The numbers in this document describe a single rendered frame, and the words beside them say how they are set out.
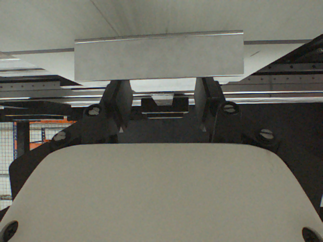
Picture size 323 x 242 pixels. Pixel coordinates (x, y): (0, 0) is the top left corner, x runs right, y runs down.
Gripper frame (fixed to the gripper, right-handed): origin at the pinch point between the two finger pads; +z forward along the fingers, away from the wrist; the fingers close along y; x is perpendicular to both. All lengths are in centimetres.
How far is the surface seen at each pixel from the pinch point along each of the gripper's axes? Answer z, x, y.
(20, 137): 43, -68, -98
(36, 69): 9.6, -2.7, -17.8
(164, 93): 8.3, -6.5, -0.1
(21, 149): 37, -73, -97
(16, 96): 24, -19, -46
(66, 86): 5.9, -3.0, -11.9
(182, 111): 17.0, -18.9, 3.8
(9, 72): 9.6, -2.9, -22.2
